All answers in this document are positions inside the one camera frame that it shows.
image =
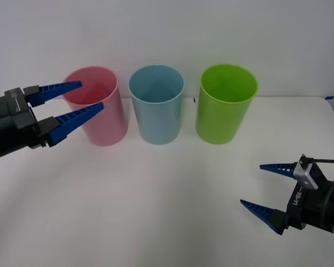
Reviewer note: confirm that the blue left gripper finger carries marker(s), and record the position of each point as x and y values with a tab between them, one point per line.
53	90
72	121

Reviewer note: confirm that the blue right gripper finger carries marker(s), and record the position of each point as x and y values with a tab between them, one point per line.
281	168
267	215

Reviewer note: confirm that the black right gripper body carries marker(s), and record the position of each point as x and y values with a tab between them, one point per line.
309	208

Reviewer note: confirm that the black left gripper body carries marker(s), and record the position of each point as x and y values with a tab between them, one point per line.
8	125

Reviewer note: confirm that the pink plastic bin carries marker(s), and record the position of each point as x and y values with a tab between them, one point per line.
108	128

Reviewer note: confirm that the green plastic bin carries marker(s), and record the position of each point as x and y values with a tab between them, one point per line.
220	122

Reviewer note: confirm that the pale blue plastic bin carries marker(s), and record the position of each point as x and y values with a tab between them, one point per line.
158	122

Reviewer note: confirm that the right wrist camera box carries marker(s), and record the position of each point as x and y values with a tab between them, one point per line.
304	175

